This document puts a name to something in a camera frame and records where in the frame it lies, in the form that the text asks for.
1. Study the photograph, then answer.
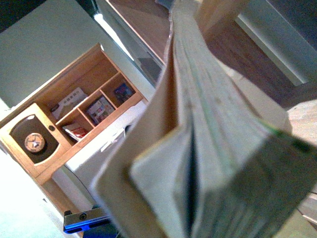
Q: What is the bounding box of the paperback book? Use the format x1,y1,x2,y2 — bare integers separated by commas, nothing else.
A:
92,0,317,238

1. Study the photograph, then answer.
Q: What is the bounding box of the blue picture book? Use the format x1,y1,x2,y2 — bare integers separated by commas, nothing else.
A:
113,83,135,104

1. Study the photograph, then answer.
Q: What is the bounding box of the colourful comic book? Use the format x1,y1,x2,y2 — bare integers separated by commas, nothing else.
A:
86,96,115,125

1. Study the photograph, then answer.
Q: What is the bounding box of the small wooden cubby cabinet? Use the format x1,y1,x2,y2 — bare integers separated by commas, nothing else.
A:
0,42,149,196

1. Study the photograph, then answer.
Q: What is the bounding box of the red white booklet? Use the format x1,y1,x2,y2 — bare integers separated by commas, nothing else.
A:
62,123,88,141

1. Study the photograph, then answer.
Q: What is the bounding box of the white booklet in cubby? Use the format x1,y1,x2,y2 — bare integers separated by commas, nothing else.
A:
50,87,88,120

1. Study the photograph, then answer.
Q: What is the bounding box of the black clock plaque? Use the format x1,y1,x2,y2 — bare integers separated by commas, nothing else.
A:
10,115,59,164

